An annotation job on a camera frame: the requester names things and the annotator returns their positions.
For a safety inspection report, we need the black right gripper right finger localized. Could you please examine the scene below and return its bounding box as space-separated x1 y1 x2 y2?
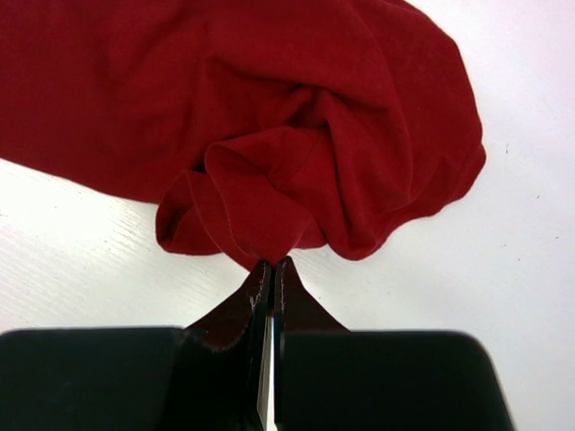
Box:
274 258 514 430

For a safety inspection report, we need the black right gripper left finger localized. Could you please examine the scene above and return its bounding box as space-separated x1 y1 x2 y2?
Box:
1 262 272 430

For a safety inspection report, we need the dark red t shirt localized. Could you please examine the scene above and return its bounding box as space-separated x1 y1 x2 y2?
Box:
1 1 486 268

